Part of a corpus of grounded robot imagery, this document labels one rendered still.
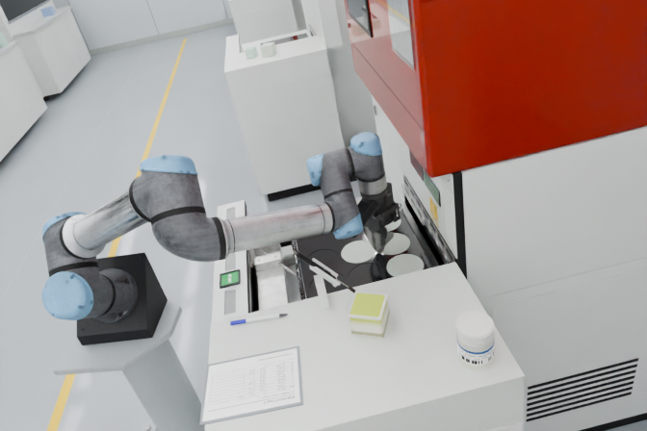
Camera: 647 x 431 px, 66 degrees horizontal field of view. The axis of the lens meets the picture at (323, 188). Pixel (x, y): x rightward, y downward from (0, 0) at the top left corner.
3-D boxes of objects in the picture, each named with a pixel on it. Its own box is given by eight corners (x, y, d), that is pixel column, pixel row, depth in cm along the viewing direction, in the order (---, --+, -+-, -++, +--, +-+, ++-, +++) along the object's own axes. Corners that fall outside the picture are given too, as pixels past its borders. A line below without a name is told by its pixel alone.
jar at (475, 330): (485, 339, 104) (484, 306, 99) (501, 366, 98) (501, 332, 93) (452, 346, 104) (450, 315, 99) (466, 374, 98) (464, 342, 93)
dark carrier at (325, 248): (399, 207, 161) (399, 206, 161) (435, 276, 132) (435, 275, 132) (295, 233, 160) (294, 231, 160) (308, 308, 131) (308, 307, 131)
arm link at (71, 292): (75, 323, 134) (40, 327, 121) (67, 274, 137) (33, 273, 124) (116, 312, 133) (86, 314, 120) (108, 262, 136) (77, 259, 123)
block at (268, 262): (282, 259, 153) (279, 251, 151) (283, 266, 150) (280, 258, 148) (256, 265, 152) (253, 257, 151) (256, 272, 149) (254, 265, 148)
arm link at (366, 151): (343, 135, 128) (375, 127, 129) (349, 171, 134) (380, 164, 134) (350, 148, 121) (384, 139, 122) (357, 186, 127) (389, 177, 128)
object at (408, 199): (408, 206, 169) (405, 182, 165) (458, 293, 132) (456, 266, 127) (403, 207, 169) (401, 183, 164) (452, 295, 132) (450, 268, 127)
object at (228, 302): (254, 232, 178) (244, 199, 171) (262, 352, 131) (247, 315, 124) (228, 238, 178) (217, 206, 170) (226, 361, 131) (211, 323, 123)
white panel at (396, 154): (387, 162, 202) (375, 66, 181) (468, 302, 132) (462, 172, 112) (379, 164, 202) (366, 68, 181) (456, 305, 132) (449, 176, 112)
